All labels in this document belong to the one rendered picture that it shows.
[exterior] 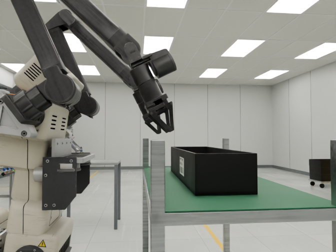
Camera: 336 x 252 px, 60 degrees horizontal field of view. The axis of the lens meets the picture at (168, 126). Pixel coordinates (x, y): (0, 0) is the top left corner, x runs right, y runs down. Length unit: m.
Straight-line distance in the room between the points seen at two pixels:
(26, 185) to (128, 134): 9.18
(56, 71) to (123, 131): 9.38
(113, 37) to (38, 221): 0.60
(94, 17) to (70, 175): 0.47
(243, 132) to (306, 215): 10.16
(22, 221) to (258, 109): 10.45
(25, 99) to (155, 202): 0.44
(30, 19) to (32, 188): 0.51
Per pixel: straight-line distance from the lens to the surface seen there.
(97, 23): 0.88
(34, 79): 1.02
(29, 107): 0.85
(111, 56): 1.29
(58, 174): 0.96
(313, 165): 7.37
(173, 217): 0.64
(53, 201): 0.97
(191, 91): 10.47
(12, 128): 0.87
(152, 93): 0.81
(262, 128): 11.13
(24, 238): 1.05
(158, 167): 0.61
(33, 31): 0.90
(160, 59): 0.84
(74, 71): 1.30
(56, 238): 1.02
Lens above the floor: 1.11
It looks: 2 degrees up
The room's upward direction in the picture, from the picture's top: straight up
